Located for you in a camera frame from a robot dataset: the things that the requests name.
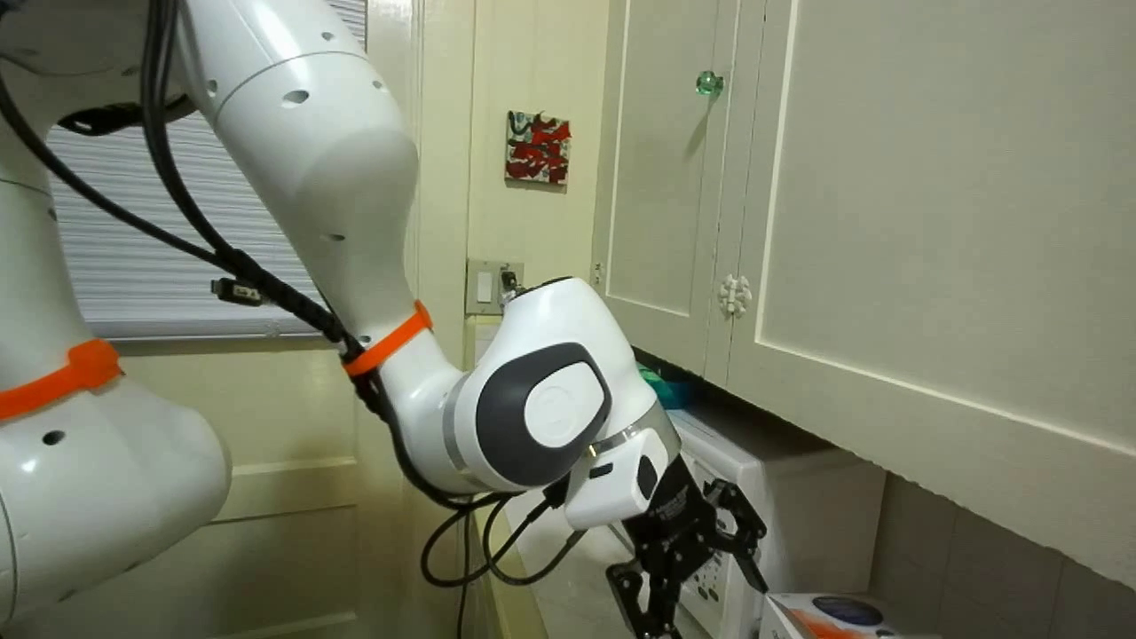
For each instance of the green glass door knob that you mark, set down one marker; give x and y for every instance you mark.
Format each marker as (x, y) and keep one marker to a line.
(711, 82)

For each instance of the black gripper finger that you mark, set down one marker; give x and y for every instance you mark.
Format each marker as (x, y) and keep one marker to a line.
(752, 556)
(644, 606)

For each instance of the teal bowl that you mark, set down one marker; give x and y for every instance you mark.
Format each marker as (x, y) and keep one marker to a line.
(669, 387)

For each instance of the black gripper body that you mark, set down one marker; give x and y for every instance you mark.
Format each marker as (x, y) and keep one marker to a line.
(685, 521)

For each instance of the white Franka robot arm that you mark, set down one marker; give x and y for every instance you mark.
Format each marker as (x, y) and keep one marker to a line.
(295, 153)

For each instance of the wall outlet with plugs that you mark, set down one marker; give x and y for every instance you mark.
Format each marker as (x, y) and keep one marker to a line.
(493, 286)

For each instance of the white wide window blind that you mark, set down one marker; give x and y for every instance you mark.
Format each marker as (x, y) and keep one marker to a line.
(155, 260)

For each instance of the cream cabinet door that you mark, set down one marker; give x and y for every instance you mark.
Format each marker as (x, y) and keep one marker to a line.
(669, 179)
(947, 213)

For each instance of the red patterned wall picture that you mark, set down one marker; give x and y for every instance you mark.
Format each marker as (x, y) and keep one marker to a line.
(537, 149)

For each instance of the white flower door latch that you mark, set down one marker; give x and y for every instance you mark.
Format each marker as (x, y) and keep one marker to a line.
(735, 297)

